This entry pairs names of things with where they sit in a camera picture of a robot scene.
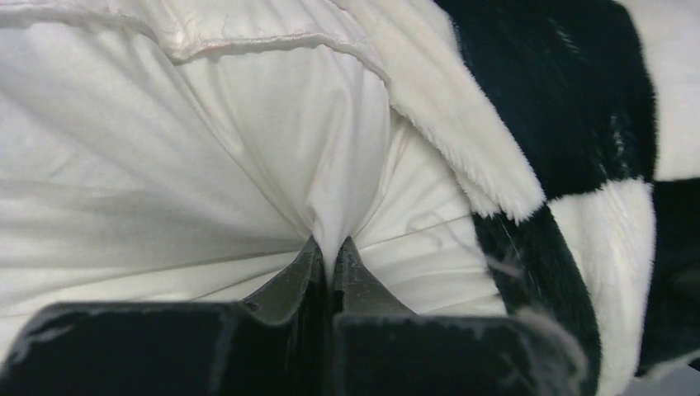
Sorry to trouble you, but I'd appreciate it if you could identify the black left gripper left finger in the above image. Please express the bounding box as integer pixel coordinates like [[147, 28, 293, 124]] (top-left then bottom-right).
[[1, 240, 324, 395]]

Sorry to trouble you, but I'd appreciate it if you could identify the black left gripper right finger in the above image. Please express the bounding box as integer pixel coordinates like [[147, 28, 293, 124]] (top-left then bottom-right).
[[332, 239, 587, 396]]

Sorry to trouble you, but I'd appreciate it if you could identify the white pillow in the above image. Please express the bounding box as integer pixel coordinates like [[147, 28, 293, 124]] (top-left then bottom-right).
[[1, 1, 505, 350]]

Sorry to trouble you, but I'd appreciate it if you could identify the black white checkered pillowcase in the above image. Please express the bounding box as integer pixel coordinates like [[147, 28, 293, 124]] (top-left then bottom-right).
[[339, 1, 699, 395]]

